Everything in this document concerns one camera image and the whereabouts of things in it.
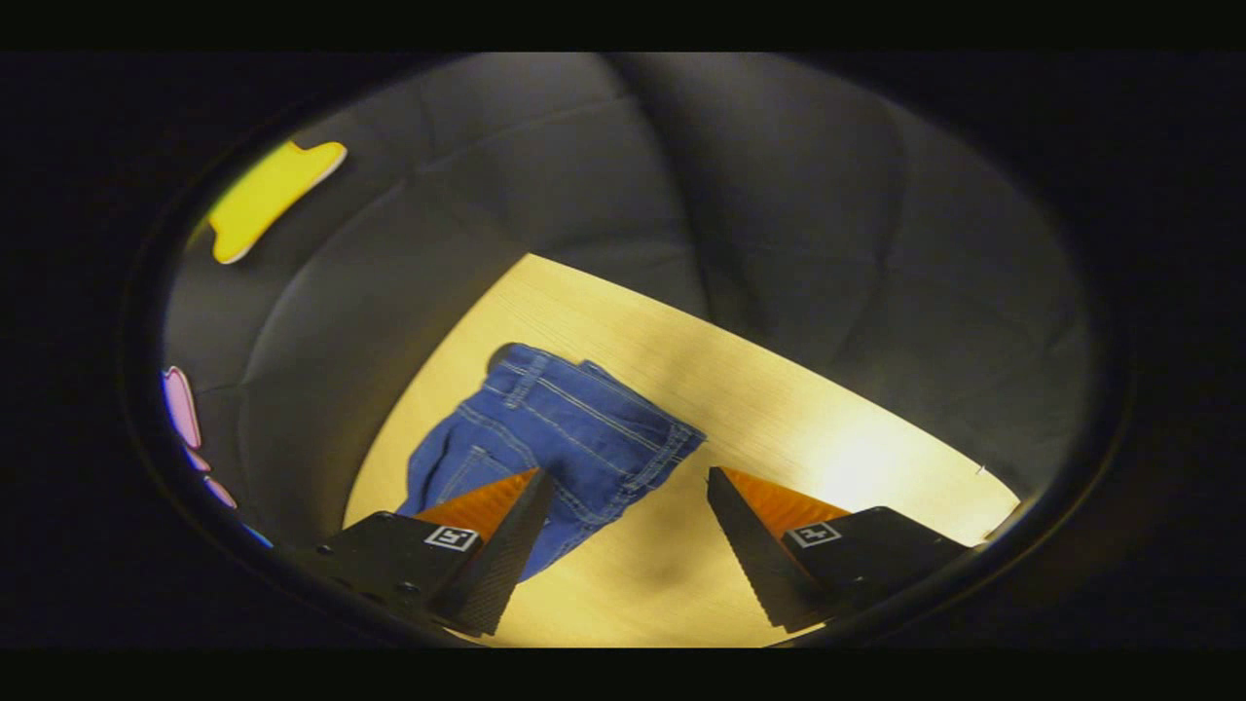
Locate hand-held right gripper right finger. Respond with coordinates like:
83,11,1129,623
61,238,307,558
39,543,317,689
706,466,974,634

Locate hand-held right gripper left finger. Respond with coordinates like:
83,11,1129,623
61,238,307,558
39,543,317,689
292,467,556,639

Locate blue denim jeans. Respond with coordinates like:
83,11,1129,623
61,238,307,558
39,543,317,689
397,343,707,583

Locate black backdrop cloth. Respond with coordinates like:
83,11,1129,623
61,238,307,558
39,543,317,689
161,54,1101,546

